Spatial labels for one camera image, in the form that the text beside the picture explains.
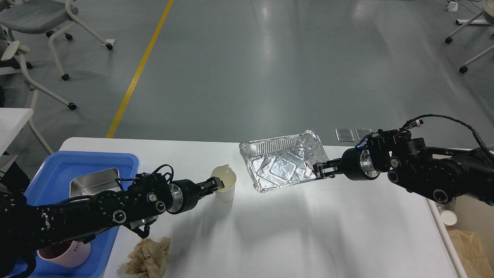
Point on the white paper cup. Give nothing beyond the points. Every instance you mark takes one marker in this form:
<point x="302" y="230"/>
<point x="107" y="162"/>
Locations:
<point x="226" y="174"/>

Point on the right metal floor plate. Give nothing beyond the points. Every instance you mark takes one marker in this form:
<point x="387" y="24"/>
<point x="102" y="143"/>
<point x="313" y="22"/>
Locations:
<point x="362" y="132"/>

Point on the beige plastic waste bin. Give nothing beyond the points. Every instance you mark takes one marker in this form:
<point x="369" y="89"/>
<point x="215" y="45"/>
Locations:
<point x="474" y="216"/>

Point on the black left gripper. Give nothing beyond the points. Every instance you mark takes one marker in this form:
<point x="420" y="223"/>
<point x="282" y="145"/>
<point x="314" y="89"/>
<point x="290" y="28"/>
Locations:
<point x="186" y="194"/>

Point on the grey office chair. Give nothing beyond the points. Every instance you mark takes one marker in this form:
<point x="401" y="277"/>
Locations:
<point x="47" y="16"/>

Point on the small white cup in bin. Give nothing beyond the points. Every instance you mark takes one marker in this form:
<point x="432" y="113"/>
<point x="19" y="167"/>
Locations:
<point x="448" y="217"/>

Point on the small white side table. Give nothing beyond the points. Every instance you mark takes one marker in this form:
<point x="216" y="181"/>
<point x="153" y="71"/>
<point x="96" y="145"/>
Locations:
<point x="12" y="120"/>

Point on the aluminium foil container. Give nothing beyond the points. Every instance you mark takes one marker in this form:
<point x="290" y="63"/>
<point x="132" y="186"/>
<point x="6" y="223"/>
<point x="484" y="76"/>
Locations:
<point x="279" y="162"/>

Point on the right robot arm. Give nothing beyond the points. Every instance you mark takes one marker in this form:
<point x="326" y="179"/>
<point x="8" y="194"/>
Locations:
<point x="438" y="174"/>

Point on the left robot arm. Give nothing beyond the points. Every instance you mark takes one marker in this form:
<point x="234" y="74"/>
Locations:
<point x="26" y="228"/>

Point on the blue plastic tray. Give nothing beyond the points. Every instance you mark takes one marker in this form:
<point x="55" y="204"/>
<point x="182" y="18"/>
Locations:
<point x="51" y="185"/>

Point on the brown paper napkin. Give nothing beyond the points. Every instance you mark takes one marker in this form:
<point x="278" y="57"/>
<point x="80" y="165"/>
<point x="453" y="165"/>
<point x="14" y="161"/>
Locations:
<point x="148" y="259"/>

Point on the pink ribbed mug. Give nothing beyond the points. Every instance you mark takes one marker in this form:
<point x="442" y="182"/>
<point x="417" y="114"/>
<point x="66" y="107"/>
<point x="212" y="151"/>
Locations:
<point x="67" y="254"/>

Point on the brown paper bag in bin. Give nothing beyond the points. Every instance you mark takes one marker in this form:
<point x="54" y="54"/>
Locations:
<point x="470" y="253"/>

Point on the left metal floor plate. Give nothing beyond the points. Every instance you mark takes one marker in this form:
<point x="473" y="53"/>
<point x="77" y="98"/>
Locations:
<point x="344" y="134"/>

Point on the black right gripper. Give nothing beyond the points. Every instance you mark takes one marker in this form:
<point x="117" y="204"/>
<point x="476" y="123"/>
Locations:
<point x="355" y="164"/>

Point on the metal floor plate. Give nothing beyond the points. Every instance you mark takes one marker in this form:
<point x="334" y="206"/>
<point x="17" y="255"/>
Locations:
<point x="344" y="134"/>
<point x="362" y="132"/>

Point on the white chair frame left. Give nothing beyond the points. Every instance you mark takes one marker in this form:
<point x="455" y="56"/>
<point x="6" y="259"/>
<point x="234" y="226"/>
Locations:
<point x="8" y="51"/>

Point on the stainless steel rectangular tray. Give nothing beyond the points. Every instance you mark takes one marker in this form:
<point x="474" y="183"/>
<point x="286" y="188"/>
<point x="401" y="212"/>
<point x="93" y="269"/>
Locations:
<point x="94" y="183"/>

